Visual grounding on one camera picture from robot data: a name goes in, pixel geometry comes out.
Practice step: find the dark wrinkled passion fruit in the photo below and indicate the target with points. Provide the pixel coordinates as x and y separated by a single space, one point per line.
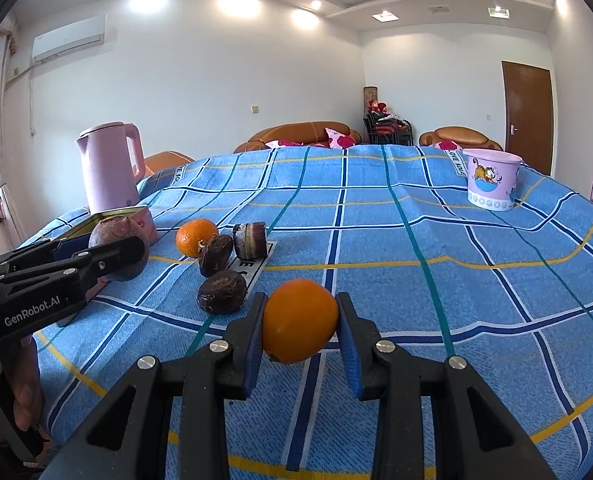
214 254

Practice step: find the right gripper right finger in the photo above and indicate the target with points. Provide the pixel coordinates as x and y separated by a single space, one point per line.
374 366

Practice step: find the brown wooden door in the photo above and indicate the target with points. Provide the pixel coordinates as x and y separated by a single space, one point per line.
529 114

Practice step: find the beige curtain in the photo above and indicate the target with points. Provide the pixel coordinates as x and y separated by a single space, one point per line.
9 214

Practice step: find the purple passion fruit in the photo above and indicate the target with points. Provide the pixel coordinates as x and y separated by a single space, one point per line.
122 247

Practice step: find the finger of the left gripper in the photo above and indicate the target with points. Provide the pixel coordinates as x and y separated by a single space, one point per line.
66 269
41 252

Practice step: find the pink electric kettle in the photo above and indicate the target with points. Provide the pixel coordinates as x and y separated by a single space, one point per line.
112 164

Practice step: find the brown leather armchair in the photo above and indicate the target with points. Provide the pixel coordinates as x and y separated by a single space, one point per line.
463 136

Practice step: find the pink floral pillow right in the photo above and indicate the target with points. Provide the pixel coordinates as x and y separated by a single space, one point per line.
338 140

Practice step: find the pink floral pillow left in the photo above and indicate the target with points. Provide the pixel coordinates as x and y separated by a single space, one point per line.
282 144

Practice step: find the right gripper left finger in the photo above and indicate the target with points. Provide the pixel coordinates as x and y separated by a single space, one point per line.
232 362

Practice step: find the pink metal tin box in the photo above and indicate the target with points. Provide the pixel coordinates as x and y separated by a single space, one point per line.
141 214

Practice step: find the pink cartoon cup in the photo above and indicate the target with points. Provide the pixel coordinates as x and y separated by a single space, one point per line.
492 178

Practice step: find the white wall air conditioner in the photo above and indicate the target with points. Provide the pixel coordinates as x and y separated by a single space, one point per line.
68 38

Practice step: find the dark wrinkled fruit near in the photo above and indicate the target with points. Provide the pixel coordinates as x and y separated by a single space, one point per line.
223 293

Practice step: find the pink floral armchair pillow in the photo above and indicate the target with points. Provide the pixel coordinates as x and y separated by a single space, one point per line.
447 145

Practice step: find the orange on cloth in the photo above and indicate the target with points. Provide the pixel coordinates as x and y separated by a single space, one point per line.
193 235

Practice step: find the brown leather chair by kettle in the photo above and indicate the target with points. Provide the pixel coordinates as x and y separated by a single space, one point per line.
165 160

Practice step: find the brown leather long sofa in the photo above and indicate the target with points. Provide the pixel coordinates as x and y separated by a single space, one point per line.
298 132

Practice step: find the orange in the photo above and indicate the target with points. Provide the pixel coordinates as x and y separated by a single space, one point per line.
193 235
298 320

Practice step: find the stacked dark chairs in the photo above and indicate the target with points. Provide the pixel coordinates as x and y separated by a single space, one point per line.
385 127

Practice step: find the left hand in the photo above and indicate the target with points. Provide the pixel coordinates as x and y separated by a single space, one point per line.
21 396

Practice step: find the dark striped fruit upright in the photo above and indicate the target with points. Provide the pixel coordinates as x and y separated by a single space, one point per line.
250 240

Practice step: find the blue plaid tablecloth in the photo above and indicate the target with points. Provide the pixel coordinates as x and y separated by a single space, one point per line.
511 292

